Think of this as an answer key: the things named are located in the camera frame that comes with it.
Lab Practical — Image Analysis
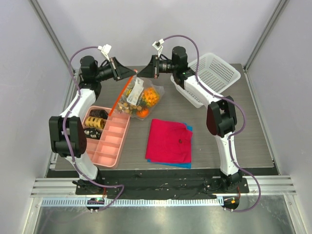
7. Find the clear zip top bag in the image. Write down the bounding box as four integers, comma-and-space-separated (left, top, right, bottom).
109, 76, 165, 119

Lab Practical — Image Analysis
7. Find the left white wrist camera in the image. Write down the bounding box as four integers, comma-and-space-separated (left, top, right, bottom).
97, 44, 112, 61

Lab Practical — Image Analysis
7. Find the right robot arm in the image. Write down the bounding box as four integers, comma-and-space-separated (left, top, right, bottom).
138, 46, 242, 193

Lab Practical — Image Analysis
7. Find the fake orange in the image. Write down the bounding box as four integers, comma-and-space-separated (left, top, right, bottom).
136, 109, 149, 118

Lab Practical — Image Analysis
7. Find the white plastic basket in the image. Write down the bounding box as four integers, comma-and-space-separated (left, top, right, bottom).
170, 53, 241, 108

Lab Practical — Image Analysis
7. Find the dark brown rolled cloth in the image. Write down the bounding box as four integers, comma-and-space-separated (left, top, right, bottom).
89, 109, 108, 119

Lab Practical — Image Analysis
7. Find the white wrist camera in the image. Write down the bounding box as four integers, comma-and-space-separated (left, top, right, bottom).
152, 39, 164, 57
97, 44, 112, 61

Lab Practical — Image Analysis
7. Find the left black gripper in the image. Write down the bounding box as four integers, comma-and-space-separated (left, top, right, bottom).
95, 58, 137, 82

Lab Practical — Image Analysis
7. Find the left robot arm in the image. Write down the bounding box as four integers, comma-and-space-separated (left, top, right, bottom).
49, 56, 136, 195

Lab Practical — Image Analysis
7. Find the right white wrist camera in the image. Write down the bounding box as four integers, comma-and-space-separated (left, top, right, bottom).
152, 39, 164, 57

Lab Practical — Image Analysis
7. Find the pink compartment tray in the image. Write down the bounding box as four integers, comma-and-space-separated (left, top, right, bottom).
86, 111, 130, 169

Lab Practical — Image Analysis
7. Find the red folded shirt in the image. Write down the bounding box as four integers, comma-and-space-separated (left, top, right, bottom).
145, 118, 194, 164

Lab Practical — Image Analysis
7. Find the black white rolled cloth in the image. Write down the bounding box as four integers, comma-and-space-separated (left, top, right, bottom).
84, 128, 101, 140

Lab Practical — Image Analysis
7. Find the white slotted cable duct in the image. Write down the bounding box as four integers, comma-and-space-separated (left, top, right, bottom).
41, 196, 224, 208

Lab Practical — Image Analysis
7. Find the fake pineapple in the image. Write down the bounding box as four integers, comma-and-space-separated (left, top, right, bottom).
142, 87, 160, 107

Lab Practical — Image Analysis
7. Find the blue folded shirt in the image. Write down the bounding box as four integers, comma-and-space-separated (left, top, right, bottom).
146, 123, 194, 169

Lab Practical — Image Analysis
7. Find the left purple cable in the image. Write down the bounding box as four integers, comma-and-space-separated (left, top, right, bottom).
62, 45, 125, 212

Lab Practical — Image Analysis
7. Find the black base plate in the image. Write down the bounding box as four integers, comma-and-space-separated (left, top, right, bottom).
46, 168, 278, 200

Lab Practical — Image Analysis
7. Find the fake brown longan bunch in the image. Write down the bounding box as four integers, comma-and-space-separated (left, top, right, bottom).
117, 101, 142, 115

